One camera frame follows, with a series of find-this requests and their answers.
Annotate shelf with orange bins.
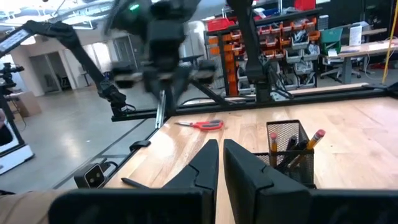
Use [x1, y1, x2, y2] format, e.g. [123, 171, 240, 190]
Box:
[203, 7, 323, 97]

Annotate black metal rig frame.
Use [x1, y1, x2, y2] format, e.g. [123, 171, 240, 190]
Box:
[51, 82, 398, 190]

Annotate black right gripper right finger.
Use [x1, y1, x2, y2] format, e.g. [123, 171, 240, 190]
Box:
[223, 139, 398, 224]

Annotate wooden background desk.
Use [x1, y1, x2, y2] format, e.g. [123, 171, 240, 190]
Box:
[323, 39, 398, 85]

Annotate robot station white base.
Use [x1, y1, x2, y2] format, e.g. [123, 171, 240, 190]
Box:
[0, 62, 35, 175]

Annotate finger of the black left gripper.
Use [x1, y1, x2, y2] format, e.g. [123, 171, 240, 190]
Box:
[144, 70, 167, 100]
[169, 70, 192, 102]

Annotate black table-level camera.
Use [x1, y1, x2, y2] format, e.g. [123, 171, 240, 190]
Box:
[73, 163, 107, 190]

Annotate cardboard box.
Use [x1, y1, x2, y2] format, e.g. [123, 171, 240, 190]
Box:
[15, 91, 43, 118]

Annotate white paper sign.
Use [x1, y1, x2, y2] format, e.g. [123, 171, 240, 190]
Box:
[348, 24, 363, 47]

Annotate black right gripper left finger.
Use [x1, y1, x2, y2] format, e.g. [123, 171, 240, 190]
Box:
[48, 139, 220, 224]

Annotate yellow background cord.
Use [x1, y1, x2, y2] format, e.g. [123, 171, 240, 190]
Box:
[381, 0, 398, 85]

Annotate black mesh desk organizer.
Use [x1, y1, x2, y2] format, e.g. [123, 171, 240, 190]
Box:
[253, 119, 315, 189]

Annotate orange pencil pink eraser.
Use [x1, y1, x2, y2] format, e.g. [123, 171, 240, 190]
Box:
[269, 132, 279, 167]
[289, 129, 326, 170]

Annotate silver aluminium bracket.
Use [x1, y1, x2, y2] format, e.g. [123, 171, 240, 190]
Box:
[154, 90, 166, 129]

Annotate red plastic bin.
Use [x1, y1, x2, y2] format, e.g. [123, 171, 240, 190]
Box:
[206, 17, 237, 32]
[294, 0, 317, 12]

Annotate red-handled scissors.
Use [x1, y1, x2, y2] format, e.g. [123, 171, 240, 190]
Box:
[174, 119, 224, 132]

